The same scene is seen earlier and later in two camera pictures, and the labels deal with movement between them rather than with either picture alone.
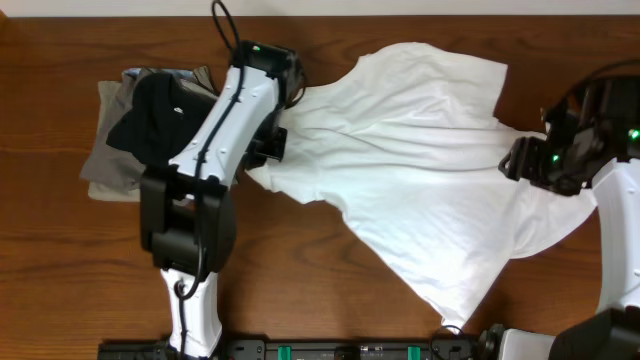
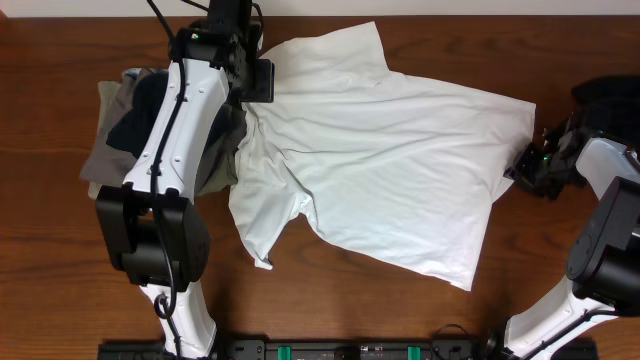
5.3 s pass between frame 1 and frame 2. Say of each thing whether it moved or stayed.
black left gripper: moved
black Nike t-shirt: stayed
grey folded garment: stayed
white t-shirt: moved
